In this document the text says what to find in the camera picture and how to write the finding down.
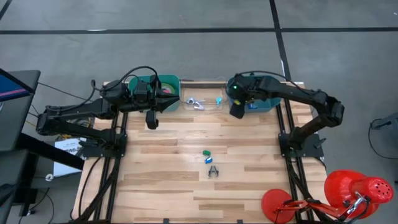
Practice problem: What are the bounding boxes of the dull dark teal bin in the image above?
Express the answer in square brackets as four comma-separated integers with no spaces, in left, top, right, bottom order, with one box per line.
[226,75,282,114]

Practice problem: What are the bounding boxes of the grey stand foot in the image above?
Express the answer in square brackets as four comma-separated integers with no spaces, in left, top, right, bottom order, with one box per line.
[369,112,398,131]

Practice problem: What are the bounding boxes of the black desk leg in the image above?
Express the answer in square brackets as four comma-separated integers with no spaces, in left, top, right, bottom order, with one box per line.
[15,133,85,171]

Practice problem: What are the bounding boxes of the red desk lamp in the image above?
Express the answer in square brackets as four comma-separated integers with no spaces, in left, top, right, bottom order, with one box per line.
[261,169,394,224]

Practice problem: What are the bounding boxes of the white paper sheet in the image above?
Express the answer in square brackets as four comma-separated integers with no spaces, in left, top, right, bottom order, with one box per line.
[52,136,88,179]

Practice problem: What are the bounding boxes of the monitor with blue screen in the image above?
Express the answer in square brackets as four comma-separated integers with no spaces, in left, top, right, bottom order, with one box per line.
[0,67,35,103]

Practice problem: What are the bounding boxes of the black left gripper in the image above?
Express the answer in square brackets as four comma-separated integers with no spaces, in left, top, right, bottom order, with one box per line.
[135,74,180,130]

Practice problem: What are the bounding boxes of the grey staple remover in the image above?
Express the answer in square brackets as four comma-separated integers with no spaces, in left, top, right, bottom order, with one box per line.
[185,96,206,105]

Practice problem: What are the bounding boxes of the black left camera cable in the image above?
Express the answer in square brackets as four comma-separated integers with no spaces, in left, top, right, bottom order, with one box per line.
[91,65,162,94]

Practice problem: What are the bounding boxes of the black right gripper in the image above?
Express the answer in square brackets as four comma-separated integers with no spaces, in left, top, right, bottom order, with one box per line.
[229,88,259,119]

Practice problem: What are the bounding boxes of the bright teal plastic bin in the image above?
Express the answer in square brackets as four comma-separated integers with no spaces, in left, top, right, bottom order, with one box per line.
[127,73,181,113]

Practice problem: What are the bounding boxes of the clear plastic bin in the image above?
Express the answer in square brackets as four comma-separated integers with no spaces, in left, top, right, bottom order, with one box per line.
[179,80,228,112]

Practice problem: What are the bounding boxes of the black table frame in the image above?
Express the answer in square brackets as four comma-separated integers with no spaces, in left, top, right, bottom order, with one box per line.
[70,80,327,224]

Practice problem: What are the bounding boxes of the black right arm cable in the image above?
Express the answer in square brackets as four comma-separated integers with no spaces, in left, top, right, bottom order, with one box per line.
[234,70,299,91]

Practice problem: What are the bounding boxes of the black staple remover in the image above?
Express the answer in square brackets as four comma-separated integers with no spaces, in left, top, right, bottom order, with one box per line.
[207,165,220,179]

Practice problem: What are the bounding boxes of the yellow floor cable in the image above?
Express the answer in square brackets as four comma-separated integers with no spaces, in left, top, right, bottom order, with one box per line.
[26,114,94,140]

